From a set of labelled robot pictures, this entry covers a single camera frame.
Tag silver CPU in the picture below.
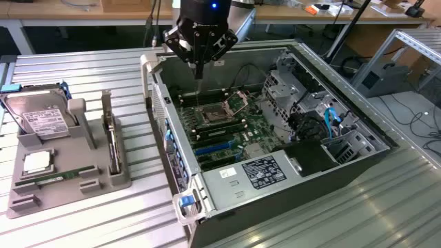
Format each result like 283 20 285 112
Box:
23 151 55 174

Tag grey power supply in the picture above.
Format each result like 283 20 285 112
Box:
201 150 304 211

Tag wooden desk with white boxes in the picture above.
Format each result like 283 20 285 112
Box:
255 0 437 25

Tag blue wire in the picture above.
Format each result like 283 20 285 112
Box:
324 107 342 140

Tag metal socket cover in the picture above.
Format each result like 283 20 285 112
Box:
223 90 249 114

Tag wooden desk with cardboard box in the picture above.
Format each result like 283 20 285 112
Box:
0 0 179 21

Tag open black PC case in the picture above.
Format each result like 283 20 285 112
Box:
139 38 400 248

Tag black tripod pole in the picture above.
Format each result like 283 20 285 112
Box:
325 0 373 59

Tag blue expansion slot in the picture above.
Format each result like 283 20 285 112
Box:
195 141 235 156

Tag metal disk bay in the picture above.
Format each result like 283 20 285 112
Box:
322 129 380 165

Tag green motherboard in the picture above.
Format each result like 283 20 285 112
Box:
173 89 287 173

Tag aluminium profile frame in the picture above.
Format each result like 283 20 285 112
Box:
349 27 441 91

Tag black plastic shroud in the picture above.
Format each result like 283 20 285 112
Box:
272 141 340 178

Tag graphics card with metal bracket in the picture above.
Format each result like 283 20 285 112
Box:
101 89 123 174

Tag black RAM stick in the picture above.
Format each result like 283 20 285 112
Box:
196 123 248 137

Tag grey plastic parts rack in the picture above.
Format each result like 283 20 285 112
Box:
5 89 133 220

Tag green RAM stick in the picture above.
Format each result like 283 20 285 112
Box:
13 165 96 186

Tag black floor cables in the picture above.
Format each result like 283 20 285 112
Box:
378 95 441 156

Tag blue disk carrier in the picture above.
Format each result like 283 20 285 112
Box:
0 79 72 104

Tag black looped wire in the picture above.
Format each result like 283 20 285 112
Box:
232 63 268 90

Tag black wire bundle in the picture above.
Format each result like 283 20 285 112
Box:
288 113 326 142

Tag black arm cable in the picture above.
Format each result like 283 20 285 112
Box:
144 0 163 49

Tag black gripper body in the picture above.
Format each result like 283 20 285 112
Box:
176 0 232 36

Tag CPU socket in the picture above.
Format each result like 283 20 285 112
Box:
201 103 232 123

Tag silver hard disk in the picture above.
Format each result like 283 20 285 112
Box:
0 87 79 142

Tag perforated metal drive cage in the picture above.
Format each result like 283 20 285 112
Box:
261 68 332 135

